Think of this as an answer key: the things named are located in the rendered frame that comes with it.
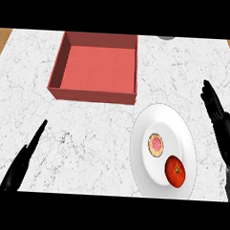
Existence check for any white plate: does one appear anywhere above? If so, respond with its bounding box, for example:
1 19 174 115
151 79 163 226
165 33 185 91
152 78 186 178
127 101 201 201

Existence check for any red cardboard box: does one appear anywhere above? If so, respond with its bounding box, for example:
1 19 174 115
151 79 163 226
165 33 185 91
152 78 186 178
46 31 141 107

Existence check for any grey round object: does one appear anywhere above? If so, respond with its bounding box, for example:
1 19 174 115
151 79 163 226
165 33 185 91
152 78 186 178
157 36 177 42

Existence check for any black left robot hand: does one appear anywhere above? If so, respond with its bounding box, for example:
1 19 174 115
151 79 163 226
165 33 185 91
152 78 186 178
0 116 49 194

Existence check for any red tomato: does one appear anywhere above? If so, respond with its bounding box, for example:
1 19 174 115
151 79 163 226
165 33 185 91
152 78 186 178
163 154 187 189

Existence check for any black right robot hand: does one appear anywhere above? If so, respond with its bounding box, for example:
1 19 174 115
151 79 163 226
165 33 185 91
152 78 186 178
197 79 230 170

